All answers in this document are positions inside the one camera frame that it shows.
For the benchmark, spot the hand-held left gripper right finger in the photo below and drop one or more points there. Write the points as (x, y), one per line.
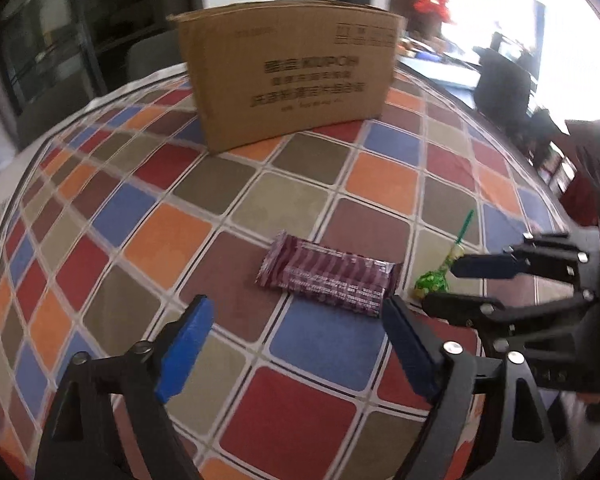
(410, 355)

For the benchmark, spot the colourful checkered tablecloth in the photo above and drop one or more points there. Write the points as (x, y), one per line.
(180, 240)

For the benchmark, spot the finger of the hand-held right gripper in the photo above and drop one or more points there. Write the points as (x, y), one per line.
(480, 266)
(460, 306)

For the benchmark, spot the red bow decoration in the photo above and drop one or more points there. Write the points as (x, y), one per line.
(430, 2)

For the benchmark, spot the grey chair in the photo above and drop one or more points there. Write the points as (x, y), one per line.
(145, 55)

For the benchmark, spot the white low cabinet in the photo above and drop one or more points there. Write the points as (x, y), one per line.
(440, 70)

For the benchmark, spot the purple striped snack bar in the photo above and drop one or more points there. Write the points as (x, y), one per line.
(325, 272)

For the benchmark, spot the green lollipop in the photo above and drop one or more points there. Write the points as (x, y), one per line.
(432, 282)

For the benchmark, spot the black chair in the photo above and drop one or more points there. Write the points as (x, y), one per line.
(505, 85)

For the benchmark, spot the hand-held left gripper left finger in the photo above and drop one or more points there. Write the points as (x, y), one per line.
(185, 350)

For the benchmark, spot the brown cardboard box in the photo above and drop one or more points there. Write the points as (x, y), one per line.
(290, 85)

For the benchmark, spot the dark glass door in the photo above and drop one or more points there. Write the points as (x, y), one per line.
(45, 35)

